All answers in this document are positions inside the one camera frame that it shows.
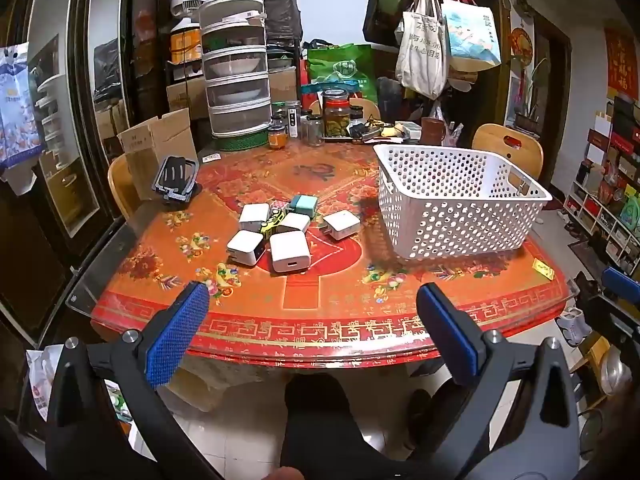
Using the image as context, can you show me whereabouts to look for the open cardboard box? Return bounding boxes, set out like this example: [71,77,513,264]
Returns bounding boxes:
[117,107,200,202]

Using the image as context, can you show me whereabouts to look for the round red ornament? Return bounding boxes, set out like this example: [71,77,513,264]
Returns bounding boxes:
[509,27,539,69]

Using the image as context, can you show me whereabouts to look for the blue printed tote bag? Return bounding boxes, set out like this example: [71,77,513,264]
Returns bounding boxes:
[439,0,502,73]

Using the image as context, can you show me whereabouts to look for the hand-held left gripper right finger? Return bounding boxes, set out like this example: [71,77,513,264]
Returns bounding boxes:
[400,282,582,480]

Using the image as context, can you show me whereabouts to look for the white fan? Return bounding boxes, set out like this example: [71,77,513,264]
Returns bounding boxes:
[170,0,207,19]

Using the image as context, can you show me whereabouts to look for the brown cup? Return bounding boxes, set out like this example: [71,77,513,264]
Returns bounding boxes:
[419,117,447,146]

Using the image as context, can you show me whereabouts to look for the black phone stand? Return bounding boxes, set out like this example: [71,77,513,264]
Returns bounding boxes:
[152,155,201,204]

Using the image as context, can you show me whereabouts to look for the white tote bag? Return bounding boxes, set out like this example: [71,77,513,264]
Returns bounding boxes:
[395,0,448,101]

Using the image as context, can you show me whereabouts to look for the white perforated plastic basket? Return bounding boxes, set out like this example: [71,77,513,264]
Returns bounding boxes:
[374,143,554,261]

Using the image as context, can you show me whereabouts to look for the shelf of boxes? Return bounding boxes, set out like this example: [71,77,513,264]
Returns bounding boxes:
[562,94,640,267]

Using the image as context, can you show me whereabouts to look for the large white charger block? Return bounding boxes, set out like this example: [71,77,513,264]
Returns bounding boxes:
[269,230,311,275]

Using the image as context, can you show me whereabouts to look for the black plastic cover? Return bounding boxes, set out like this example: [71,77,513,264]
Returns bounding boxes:
[249,0,304,45]

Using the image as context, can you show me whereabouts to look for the orange lidded container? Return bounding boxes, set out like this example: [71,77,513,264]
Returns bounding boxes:
[169,17,204,64]

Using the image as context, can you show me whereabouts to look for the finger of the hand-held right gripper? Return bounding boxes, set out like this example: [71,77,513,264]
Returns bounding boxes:
[601,267,640,311]

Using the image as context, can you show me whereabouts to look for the potted plant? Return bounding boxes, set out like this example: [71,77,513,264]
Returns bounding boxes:
[514,59,549,134]

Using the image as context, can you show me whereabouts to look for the wooden chair with handle hole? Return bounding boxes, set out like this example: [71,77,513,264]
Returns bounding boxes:
[471,123,545,181]

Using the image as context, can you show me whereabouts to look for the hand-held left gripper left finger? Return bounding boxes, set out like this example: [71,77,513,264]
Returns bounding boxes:
[46,280,211,480]

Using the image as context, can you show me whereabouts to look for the white plastic bag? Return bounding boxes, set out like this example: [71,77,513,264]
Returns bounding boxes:
[24,344,67,422]

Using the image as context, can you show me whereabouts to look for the red wall hanging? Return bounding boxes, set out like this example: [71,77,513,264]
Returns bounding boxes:
[603,27,640,102]

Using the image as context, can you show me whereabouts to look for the empty glass jar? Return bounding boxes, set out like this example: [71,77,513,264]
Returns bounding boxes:
[304,114,325,147]

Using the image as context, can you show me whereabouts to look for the white shoes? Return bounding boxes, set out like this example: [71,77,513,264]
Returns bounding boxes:
[554,306,587,347]

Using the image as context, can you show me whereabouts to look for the blue and white printed bag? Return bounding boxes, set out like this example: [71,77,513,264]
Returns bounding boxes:
[0,42,47,169]

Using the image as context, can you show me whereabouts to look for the teal charger block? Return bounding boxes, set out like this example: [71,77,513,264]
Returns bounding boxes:
[289,194,319,219]

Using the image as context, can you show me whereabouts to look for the person's leg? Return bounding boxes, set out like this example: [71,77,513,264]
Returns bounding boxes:
[280,374,416,480]

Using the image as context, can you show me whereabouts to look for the metal pot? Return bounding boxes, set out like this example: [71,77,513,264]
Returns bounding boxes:
[599,349,632,397]

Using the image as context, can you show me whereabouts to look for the green shopping bag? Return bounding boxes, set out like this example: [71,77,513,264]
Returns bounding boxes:
[306,43,379,107]

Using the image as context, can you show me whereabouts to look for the black yellow charger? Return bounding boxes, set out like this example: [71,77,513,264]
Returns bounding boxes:
[259,209,287,237]

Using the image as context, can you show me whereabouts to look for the red-lidded pickle jar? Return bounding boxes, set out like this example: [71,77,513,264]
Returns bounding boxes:
[322,88,351,139]

